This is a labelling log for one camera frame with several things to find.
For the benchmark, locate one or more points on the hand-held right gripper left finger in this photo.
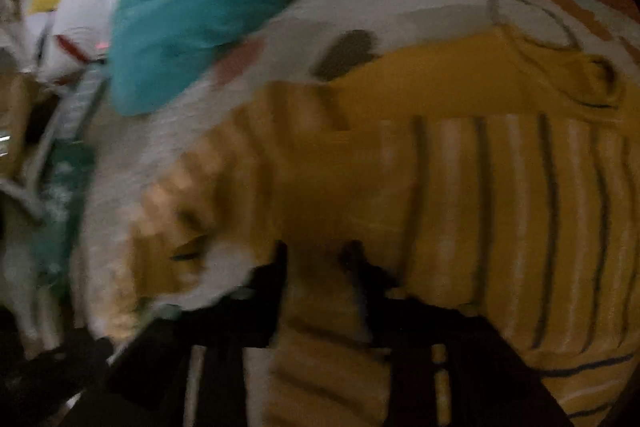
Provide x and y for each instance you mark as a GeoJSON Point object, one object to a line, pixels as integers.
{"type": "Point", "coordinates": [270, 287]}

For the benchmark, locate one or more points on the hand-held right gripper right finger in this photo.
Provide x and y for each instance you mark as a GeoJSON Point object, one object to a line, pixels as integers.
{"type": "Point", "coordinates": [367, 287]}

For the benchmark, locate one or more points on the yellow striped small shirt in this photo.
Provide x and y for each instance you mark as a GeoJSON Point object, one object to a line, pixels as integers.
{"type": "Point", "coordinates": [450, 187]}

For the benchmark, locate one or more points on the green patterned cloth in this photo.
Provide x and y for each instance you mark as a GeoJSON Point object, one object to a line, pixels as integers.
{"type": "Point", "coordinates": [60, 202]}

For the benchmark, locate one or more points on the teal cloth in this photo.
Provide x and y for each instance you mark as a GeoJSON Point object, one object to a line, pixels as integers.
{"type": "Point", "coordinates": [195, 7]}

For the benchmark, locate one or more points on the patterned grey blanket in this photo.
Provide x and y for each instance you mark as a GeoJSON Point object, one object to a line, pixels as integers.
{"type": "Point", "coordinates": [425, 2]}

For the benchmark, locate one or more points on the cardboard box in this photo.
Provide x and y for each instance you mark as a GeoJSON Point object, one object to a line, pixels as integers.
{"type": "Point", "coordinates": [12, 117]}

